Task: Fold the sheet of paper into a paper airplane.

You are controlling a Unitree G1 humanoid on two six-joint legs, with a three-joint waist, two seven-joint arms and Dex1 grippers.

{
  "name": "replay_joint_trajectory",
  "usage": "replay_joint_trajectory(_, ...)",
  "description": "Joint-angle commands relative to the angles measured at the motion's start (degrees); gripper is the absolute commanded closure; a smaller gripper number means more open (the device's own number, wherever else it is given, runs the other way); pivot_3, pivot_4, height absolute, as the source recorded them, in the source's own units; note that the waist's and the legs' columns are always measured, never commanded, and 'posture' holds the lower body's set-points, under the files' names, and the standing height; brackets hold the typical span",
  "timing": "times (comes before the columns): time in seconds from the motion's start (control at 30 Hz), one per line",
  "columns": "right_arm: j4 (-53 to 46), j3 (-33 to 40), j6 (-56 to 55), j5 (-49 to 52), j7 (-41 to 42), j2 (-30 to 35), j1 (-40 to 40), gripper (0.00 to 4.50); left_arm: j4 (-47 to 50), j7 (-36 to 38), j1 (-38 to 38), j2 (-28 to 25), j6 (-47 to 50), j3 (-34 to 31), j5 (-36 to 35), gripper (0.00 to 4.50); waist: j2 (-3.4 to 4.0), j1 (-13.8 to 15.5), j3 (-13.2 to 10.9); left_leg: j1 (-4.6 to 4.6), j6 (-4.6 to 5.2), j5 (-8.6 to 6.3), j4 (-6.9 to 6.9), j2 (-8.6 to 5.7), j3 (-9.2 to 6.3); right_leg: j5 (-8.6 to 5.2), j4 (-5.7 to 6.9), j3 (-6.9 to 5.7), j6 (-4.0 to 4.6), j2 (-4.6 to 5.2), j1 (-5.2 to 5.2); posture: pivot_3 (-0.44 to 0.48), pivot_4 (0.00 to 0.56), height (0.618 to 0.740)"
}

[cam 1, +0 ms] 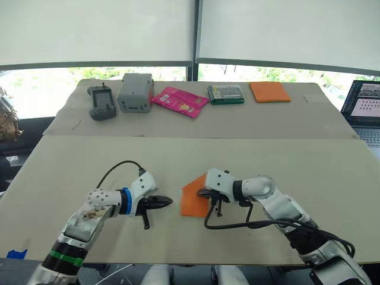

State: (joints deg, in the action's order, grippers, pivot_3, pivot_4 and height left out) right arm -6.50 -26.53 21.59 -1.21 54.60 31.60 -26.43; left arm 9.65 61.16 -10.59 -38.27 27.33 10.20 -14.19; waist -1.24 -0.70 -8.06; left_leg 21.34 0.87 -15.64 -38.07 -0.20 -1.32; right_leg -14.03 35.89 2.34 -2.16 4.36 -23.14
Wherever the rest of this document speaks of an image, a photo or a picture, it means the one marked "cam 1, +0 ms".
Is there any large cardboard sheet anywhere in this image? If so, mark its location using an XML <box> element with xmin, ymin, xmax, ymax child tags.
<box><xmin>0</xmin><ymin>135</ymin><xmax>380</xmax><ymax>267</ymax></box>

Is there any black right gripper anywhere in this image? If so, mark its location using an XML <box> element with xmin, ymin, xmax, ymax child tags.
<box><xmin>197</xmin><ymin>188</ymin><xmax>232</xmax><ymax>218</ymax></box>

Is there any white rounded robot leg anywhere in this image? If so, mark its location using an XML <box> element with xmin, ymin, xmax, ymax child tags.
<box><xmin>211</xmin><ymin>264</ymin><xmax>251</xmax><ymax>285</ymax></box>
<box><xmin>140</xmin><ymin>264</ymin><xmax>174</xmax><ymax>285</ymax></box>

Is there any open laptop computer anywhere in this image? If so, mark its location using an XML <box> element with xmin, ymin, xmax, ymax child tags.
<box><xmin>340</xmin><ymin>80</ymin><xmax>380</xmax><ymax>147</ymax></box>

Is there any grey handheld remote controller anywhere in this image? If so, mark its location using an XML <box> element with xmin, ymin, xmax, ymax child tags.
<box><xmin>87</xmin><ymin>83</ymin><xmax>118</xmax><ymax>122</ymax></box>

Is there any small cardboard sheet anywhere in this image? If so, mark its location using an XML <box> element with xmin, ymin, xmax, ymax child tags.
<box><xmin>43</xmin><ymin>78</ymin><xmax>360</xmax><ymax>140</ymax></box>

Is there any orange paper sheet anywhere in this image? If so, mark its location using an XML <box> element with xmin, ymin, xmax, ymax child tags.
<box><xmin>180</xmin><ymin>173</ymin><xmax>213</xmax><ymax>218</ymax></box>

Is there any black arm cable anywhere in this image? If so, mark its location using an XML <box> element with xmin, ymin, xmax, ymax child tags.
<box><xmin>204</xmin><ymin>201</ymin><xmax>356</xmax><ymax>258</ymax></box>
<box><xmin>95</xmin><ymin>160</ymin><xmax>147</xmax><ymax>191</ymax></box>

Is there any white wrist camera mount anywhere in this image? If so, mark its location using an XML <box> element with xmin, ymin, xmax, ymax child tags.
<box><xmin>129</xmin><ymin>172</ymin><xmax>159</xmax><ymax>206</ymax></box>
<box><xmin>204</xmin><ymin>167</ymin><xmax>237</xmax><ymax>203</ymax></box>

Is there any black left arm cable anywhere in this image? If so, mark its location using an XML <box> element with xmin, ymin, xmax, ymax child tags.
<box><xmin>95</xmin><ymin>160</ymin><xmax>147</xmax><ymax>191</ymax></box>

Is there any grey rectangular device box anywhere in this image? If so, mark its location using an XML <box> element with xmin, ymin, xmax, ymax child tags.
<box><xmin>116</xmin><ymin>72</ymin><xmax>155</xmax><ymax>114</ymax></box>

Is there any flat orange paper stack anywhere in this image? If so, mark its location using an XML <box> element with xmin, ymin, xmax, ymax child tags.
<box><xmin>249</xmin><ymin>81</ymin><xmax>292</xmax><ymax>105</ymax></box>

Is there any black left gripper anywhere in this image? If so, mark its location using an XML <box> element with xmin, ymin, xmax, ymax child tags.
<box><xmin>134</xmin><ymin>195</ymin><xmax>174</xmax><ymax>230</ymax></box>

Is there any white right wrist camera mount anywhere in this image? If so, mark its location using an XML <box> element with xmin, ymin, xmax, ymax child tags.
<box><xmin>204</xmin><ymin>167</ymin><xmax>237</xmax><ymax>203</ymax></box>

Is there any person with brown hair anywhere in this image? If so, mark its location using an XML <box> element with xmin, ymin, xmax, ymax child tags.
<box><xmin>0</xmin><ymin>85</ymin><xmax>24</xmax><ymax>143</ymax></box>

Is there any pink snack packet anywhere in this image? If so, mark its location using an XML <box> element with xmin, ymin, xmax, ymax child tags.
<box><xmin>151</xmin><ymin>86</ymin><xmax>210</xmax><ymax>119</ymax></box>

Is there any dark window frame post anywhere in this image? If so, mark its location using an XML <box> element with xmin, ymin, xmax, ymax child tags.
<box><xmin>185</xmin><ymin>0</ymin><xmax>204</xmax><ymax>83</ymax></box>

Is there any green plastic case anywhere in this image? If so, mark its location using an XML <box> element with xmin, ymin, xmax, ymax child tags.
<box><xmin>207</xmin><ymin>84</ymin><xmax>246</xmax><ymax>106</ymax></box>

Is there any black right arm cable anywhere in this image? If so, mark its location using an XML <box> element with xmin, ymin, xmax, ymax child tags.
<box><xmin>204</xmin><ymin>201</ymin><xmax>356</xmax><ymax>258</ymax></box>

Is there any white roller blind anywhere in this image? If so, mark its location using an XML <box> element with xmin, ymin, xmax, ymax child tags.
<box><xmin>0</xmin><ymin>0</ymin><xmax>197</xmax><ymax>67</ymax></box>
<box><xmin>197</xmin><ymin>0</ymin><xmax>380</xmax><ymax>72</ymax></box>

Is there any blue tape piece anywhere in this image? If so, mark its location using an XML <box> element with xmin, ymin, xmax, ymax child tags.
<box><xmin>6</xmin><ymin>248</ymin><xmax>29</xmax><ymax>260</ymax></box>

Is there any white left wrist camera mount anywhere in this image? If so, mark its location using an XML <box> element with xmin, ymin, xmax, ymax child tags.
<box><xmin>129</xmin><ymin>172</ymin><xmax>159</xmax><ymax>206</ymax></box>

